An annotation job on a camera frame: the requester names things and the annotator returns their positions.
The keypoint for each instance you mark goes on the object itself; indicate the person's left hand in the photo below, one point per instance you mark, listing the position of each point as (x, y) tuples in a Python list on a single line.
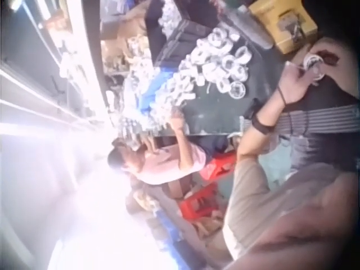
[(292, 85)]

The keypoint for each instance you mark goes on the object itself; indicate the person's right hand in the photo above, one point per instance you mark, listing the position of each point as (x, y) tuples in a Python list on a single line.
[(333, 47)]

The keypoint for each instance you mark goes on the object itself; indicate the person's left fingers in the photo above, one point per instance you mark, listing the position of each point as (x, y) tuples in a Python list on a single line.
[(298, 72)]

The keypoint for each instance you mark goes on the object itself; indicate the person's right fingers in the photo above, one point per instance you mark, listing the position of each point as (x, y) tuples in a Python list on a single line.
[(320, 52)]

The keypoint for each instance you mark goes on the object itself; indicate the yellow machine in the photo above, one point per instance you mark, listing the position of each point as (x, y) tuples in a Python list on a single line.
[(270, 22)]

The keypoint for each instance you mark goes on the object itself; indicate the clear round dish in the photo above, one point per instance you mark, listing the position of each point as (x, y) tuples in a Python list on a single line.
[(238, 90)]

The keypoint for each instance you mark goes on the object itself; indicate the black wrist band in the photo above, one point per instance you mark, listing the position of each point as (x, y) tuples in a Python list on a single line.
[(263, 125)]

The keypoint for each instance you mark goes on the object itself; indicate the pile of white plastic rings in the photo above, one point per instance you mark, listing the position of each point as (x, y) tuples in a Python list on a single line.
[(213, 62)]

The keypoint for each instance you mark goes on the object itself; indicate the black plastic crate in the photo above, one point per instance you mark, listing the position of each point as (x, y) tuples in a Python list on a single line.
[(182, 42)]

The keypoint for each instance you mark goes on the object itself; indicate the red plastic stool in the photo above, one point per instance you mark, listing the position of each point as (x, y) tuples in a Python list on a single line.
[(201, 206), (218, 166)]

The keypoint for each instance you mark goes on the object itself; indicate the blue plastic crate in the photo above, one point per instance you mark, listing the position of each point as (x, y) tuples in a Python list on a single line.
[(153, 92)]

